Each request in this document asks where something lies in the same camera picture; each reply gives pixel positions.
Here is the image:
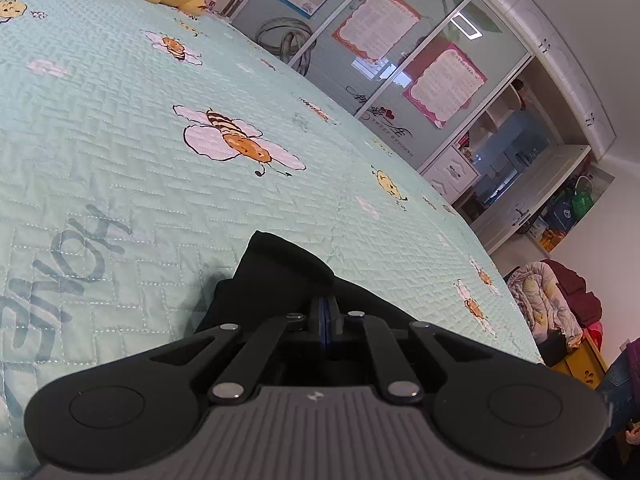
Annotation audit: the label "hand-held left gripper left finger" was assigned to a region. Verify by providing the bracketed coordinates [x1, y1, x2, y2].
[145, 297, 327, 407]

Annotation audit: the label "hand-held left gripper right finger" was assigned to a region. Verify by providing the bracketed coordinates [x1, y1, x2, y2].
[325, 297, 501, 407]

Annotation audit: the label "black pants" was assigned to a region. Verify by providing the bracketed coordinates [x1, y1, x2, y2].
[192, 230, 451, 361]

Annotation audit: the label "pile of quilts and clothes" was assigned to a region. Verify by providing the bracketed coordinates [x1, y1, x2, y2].
[506, 259, 605, 368]

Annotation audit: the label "white drawer cabinet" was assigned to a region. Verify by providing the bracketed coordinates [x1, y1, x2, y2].
[422, 146, 482, 207]

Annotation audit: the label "black script door decal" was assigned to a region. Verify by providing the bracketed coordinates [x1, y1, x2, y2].
[345, 82, 417, 157]

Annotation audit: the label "bee-print light green bedspread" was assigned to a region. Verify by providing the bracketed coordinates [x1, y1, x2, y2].
[0, 0, 546, 476]

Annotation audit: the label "white sliding-door wardrobe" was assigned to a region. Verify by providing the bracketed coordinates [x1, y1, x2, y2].
[220, 0, 618, 256]

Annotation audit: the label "blue bag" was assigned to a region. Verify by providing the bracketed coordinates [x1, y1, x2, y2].
[542, 192, 576, 233]

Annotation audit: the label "white desk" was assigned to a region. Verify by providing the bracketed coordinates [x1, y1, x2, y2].
[472, 144, 592, 256]

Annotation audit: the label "orange wooden cabinet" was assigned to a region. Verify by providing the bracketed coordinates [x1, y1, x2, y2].
[550, 332, 610, 392]

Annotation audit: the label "pink-bordered poster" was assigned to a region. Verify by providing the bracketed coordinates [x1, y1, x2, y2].
[402, 42, 488, 129]

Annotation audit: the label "green bag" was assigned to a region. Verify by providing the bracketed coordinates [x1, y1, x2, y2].
[570, 175, 596, 218]

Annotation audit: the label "person's leg in jeans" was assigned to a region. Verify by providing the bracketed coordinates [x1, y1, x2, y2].
[596, 337, 640, 461]

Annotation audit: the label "grey hoops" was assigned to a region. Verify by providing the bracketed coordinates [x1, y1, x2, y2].
[255, 16, 319, 77]

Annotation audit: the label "orange-bordered poster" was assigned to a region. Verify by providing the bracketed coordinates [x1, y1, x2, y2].
[331, 0, 422, 63]

